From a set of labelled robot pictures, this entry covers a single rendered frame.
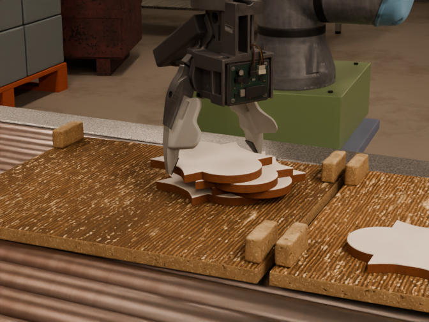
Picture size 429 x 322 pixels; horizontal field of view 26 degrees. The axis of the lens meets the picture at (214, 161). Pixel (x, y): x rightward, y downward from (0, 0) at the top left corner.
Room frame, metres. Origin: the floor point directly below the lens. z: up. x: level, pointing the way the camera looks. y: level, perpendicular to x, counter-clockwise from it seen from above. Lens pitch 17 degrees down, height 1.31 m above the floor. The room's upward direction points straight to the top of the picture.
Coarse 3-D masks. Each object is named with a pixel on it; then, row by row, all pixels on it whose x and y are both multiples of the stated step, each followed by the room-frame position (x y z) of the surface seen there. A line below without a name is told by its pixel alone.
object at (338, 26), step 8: (144, 0) 7.86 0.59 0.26; (152, 0) 7.86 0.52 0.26; (160, 0) 7.86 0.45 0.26; (168, 0) 7.86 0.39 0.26; (176, 0) 7.86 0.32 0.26; (184, 0) 7.86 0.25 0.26; (152, 8) 7.52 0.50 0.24; (160, 8) 7.50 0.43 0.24; (168, 8) 7.48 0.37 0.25; (176, 8) 7.45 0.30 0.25; (184, 8) 7.43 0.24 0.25; (192, 8) 7.41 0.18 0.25; (336, 24) 7.72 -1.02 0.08; (336, 32) 7.72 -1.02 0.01
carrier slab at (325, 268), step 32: (352, 192) 1.06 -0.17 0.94; (384, 192) 1.06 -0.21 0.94; (416, 192) 1.06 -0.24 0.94; (320, 224) 0.96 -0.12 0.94; (352, 224) 0.96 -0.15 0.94; (384, 224) 0.96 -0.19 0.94; (416, 224) 0.96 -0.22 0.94; (320, 256) 0.87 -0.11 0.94; (352, 256) 0.87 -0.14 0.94; (288, 288) 0.82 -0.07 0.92; (320, 288) 0.81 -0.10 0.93; (352, 288) 0.80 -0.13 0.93; (384, 288) 0.79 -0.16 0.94; (416, 288) 0.79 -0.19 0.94
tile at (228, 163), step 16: (208, 144) 1.12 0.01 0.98; (224, 144) 1.12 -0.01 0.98; (160, 160) 1.05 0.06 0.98; (192, 160) 1.05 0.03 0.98; (208, 160) 1.05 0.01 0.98; (224, 160) 1.05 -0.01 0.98; (240, 160) 1.05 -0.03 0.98; (256, 160) 1.05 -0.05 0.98; (272, 160) 1.07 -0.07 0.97; (192, 176) 1.00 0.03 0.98; (208, 176) 1.00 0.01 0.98; (224, 176) 1.00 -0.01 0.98; (240, 176) 1.00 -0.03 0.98; (256, 176) 1.01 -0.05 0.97
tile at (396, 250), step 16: (400, 224) 0.93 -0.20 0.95; (352, 240) 0.88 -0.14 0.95; (368, 240) 0.88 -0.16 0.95; (384, 240) 0.88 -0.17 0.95; (400, 240) 0.88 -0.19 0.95; (416, 240) 0.88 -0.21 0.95; (368, 256) 0.85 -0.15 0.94; (384, 256) 0.84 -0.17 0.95; (400, 256) 0.84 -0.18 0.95; (416, 256) 0.84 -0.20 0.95; (368, 272) 0.83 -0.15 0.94; (384, 272) 0.83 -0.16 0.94; (400, 272) 0.82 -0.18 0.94; (416, 272) 0.82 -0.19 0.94
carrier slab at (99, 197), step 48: (96, 144) 1.27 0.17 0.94; (144, 144) 1.27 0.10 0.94; (0, 192) 1.06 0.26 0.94; (48, 192) 1.06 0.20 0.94; (96, 192) 1.06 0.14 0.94; (144, 192) 1.06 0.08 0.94; (336, 192) 1.10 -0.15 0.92; (48, 240) 0.93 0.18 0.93; (96, 240) 0.91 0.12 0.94; (144, 240) 0.91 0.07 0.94; (192, 240) 0.91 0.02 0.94; (240, 240) 0.91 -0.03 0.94
